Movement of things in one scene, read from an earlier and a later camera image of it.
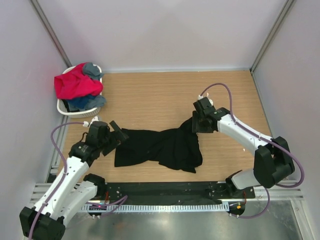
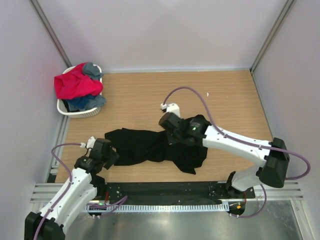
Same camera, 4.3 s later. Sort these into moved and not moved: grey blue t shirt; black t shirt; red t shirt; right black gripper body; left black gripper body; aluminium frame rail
Moved: left black gripper body; right black gripper body
Not moved: red t shirt; black t shirt; aluminium frame rail; grey blue t shirt
